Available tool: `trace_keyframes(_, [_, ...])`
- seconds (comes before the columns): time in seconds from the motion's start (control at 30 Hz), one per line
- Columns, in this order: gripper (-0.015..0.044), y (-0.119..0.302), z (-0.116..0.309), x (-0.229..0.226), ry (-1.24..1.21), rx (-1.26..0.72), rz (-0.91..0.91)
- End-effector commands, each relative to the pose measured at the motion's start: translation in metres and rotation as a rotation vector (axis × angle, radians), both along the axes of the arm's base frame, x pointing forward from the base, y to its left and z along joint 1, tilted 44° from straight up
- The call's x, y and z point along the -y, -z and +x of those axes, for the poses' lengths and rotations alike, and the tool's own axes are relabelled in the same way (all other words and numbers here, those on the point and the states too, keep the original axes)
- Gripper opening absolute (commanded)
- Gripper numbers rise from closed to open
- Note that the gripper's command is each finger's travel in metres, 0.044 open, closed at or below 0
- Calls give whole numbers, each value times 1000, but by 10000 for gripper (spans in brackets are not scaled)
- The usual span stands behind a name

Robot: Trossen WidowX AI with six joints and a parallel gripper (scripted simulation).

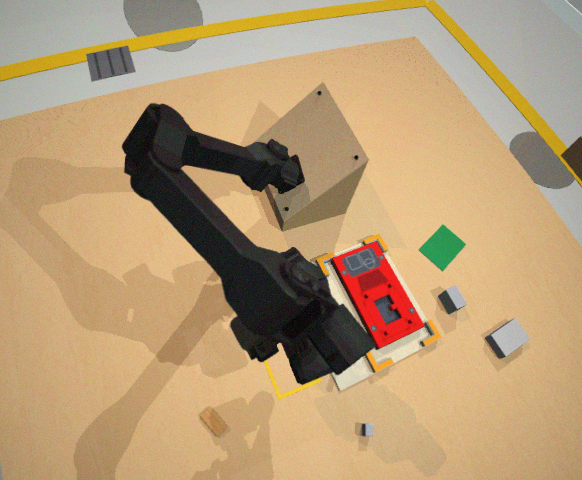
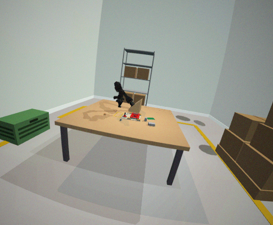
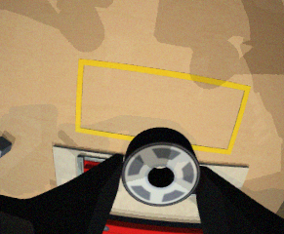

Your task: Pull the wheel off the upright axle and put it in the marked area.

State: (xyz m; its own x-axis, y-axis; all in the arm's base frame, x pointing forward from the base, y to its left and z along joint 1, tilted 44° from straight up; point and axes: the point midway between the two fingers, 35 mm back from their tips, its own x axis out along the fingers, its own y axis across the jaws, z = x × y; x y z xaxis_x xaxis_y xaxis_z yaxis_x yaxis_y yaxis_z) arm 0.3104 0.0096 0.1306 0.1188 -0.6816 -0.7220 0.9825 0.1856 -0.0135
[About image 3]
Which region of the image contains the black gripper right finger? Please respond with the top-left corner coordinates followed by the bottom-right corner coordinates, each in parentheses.
top-left (195, 165), bottom-right (284, 234)

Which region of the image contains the yellow rectangular outline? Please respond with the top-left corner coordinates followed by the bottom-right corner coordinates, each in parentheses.
top-left (76, 58), bottom-right (251, 155)

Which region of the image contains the black tyre with grey rim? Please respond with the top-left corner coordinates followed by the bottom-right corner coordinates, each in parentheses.
top-left (121, 128), bottom-right (201, 207)

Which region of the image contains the small dark grey cube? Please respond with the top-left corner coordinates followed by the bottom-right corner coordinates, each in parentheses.
top-left (0, 136), bottom-right (12, 159)

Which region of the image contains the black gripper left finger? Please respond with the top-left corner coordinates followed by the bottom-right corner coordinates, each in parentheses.
top-left (0, 153), bottom-right (123, 234)

